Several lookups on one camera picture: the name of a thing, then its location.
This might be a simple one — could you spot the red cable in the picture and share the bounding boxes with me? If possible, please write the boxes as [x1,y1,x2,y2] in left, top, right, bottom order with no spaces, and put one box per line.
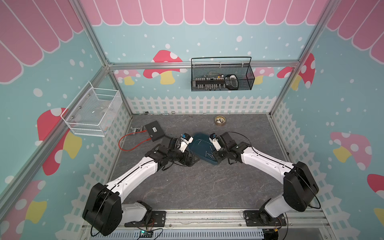
[118,129,152,152]

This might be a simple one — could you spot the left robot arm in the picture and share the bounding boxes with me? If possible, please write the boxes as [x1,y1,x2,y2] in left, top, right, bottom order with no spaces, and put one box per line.
[82,134,196,237]

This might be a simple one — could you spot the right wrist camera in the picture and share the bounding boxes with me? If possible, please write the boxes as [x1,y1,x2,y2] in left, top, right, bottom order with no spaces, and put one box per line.
[209,133,222,151]

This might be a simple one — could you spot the aluminium front rail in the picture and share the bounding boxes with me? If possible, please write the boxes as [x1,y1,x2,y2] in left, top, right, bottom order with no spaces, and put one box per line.
[152,209,330,230]

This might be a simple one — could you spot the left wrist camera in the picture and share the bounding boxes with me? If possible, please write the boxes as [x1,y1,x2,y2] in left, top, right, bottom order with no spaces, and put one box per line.
[178,133,194,153]

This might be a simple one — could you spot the items in black basket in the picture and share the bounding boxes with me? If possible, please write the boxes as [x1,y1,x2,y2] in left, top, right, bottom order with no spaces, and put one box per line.
[192,75,240,91]

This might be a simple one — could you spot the white wire basket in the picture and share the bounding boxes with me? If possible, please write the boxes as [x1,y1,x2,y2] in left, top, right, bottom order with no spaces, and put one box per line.
[61,82,123,137]

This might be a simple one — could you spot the silver metal bracket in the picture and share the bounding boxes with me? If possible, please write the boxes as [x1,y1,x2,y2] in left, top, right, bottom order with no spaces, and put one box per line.
[130,126,146,135]

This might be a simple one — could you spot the black power adapter box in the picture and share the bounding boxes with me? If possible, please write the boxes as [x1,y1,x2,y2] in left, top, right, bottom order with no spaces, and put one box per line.
[145,121,166,142]

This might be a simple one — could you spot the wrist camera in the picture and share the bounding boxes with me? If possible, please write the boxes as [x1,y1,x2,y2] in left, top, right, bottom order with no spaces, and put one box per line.
[178,133,194,153]
[209,133,222,151]

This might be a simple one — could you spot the black wire mesh basket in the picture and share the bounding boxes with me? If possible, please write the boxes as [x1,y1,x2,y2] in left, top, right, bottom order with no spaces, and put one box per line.
[191,57,256,92]

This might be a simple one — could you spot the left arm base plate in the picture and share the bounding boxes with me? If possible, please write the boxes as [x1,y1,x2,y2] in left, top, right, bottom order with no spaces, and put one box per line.
[124,211,167,228]

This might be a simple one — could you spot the teal plastic storage box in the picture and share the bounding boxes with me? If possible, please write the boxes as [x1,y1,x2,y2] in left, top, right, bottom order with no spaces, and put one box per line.
[189,133,219,165]

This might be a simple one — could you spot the brown tape roll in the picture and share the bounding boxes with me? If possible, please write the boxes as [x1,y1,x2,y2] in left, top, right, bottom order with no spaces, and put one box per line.
[214,116,227,126]

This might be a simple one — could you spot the small green circuit board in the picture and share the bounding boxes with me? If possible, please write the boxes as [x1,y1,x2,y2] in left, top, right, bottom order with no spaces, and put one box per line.
[139,230,154,239]

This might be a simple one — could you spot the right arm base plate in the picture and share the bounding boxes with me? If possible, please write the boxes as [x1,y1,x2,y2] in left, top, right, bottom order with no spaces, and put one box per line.
[243,210,287,229]

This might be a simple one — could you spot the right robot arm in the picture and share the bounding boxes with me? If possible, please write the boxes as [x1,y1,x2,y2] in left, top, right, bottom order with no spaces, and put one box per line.
[209,132,319,226]

